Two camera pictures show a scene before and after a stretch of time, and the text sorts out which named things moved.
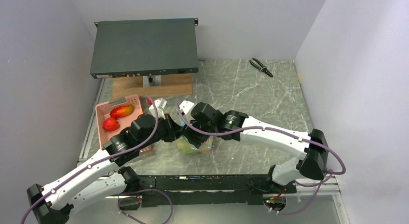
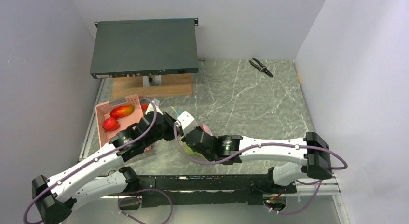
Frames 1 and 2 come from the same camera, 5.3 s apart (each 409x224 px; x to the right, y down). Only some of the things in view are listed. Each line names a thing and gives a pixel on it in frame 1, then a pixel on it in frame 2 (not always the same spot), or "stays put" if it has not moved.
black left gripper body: [164, 130] stays put
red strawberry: [110, 124] stays put
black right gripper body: [208, 128] → [210, 156]
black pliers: [262, 67] stays put
